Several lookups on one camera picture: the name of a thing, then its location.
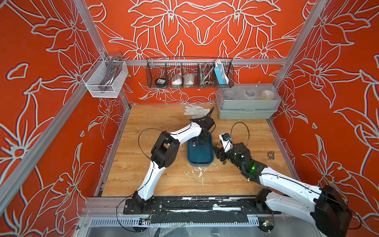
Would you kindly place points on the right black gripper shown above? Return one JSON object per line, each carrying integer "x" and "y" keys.
{"x": 220, "y": 153}

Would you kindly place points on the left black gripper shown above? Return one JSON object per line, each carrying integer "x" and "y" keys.
{"x": 203, "y": 143}

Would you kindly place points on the teal plastic storage box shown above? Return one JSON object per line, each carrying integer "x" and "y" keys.
{"x": 200, "y": 155}

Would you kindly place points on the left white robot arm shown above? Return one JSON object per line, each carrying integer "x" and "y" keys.
{"x": 165, "y": 150}

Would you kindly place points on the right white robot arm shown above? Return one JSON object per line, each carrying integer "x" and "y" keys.
{"x": 322, "y": 207}

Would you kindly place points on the blue white box in basket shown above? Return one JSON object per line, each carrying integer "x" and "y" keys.
{"x": 219, "y": 70}

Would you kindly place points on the grey lidded storage container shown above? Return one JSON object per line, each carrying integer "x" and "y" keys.
{"x": 247, "y": 101}

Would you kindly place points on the white knit glove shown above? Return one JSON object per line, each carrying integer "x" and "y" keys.
{"x": 195, "y": 111}

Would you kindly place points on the small metal object far right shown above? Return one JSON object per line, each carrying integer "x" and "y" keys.
{"x": 271, "y": 155}

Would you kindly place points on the white bag in basket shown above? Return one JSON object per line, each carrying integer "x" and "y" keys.
{"x": 177, "y": 80}
{"x": 189, "y": 80}

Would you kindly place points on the metal tongs in basket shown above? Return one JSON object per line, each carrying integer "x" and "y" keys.
{"x": 205, "y": 74}

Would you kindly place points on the black item in basket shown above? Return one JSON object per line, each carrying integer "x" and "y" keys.
{"x": 160, "y": 83}

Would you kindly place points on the metal tool in clear bin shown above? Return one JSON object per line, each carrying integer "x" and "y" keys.
{"x": 112, "y": 71}

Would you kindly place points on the black wire wall basket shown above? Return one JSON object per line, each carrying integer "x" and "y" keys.
{"x": 167, "y": 67}

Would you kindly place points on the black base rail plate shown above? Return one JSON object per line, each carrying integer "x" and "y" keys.
{"x": 201, "y": 210}

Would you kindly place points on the clear plastic wall bin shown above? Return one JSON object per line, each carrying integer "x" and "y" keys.
{"x": 97, "y": 73}

